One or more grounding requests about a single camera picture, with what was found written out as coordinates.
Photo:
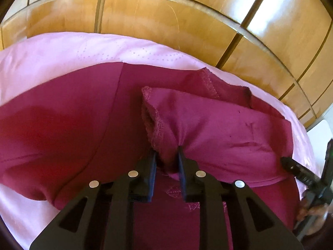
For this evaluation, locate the pink bed sheet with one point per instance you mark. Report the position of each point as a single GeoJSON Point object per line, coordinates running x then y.
{"type": "Point", "coordinates": [42, 58]}

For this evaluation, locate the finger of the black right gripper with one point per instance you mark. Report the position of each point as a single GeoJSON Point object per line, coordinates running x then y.
{"type": "Point", "coordinates": [300, 172]}

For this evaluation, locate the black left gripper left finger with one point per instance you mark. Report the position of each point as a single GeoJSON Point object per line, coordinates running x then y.
{"type": "Point", "coordinates": [102, 217]}

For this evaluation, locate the person's right hand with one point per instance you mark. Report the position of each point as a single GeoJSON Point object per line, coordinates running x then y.
{"type": "Point", "coordinates": [320, 212]}

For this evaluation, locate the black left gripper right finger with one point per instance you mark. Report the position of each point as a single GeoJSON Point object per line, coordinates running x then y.
{"type": "Point", "coordinates": [232, 216]}

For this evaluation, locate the maroon embroidered sweater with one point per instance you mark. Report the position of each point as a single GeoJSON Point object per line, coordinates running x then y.
{"type": "Point", "coordinates": [96, 123]}

